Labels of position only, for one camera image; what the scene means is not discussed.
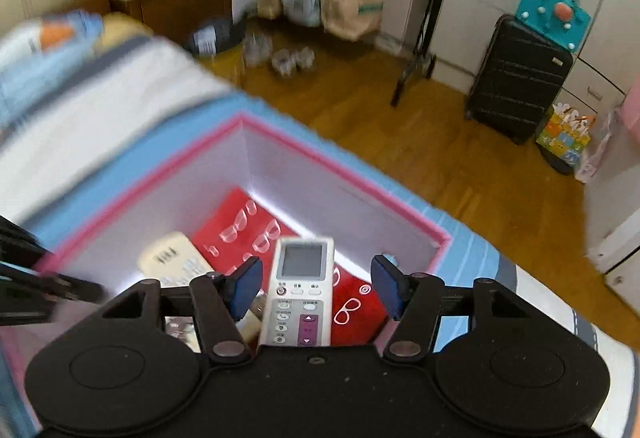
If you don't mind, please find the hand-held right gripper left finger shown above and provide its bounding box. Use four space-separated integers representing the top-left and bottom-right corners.
100 257 264 366

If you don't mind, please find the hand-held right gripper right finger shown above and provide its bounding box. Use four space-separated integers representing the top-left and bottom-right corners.
371 255 533 364

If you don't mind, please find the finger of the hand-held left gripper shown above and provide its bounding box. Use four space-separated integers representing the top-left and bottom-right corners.
0 213 106 325

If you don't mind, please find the cream remote with purple buttons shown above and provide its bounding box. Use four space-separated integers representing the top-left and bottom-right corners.
257 237 335 348

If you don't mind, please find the pink cardboard box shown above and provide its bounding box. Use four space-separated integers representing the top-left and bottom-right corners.
0 114 451 438

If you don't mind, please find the red printed cloth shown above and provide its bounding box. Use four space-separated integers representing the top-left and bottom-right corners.
192 187 391 346

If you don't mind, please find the metal key bunch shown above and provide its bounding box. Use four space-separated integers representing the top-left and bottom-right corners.
164 315 201 354

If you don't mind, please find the colourful gift bag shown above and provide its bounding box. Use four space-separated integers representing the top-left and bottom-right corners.
536 102 597 168

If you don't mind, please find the white shoe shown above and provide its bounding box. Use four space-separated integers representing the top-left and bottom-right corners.
245 32 273 66

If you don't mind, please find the white door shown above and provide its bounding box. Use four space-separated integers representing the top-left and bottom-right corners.
584 133 640 275

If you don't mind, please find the blue plush penguin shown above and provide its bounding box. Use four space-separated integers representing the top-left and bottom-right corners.
0 11 106 129

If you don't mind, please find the white plastic bag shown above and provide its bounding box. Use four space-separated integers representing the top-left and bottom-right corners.
574 111 618 184

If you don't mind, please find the black suitcase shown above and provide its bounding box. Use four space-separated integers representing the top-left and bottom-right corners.
465 14 574 145

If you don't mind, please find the black bag with white label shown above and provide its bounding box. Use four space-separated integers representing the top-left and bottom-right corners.
184 17 246 59

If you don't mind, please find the yellow orange fitted sheet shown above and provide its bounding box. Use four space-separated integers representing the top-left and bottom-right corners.
100 11 156 39

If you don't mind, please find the paper bag with green print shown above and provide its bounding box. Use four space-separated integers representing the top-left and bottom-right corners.
320 0 387 42

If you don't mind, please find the white blue printed bag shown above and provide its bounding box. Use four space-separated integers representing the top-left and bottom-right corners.
279 0 322 28

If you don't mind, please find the wooden nightstand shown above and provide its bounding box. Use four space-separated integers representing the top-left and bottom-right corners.
122 0 235 39

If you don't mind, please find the pink garment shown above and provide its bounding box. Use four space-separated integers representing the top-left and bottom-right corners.
620 81 640 139

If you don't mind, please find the teal tote bag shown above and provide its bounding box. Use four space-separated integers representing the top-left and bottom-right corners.
516 0 592 53

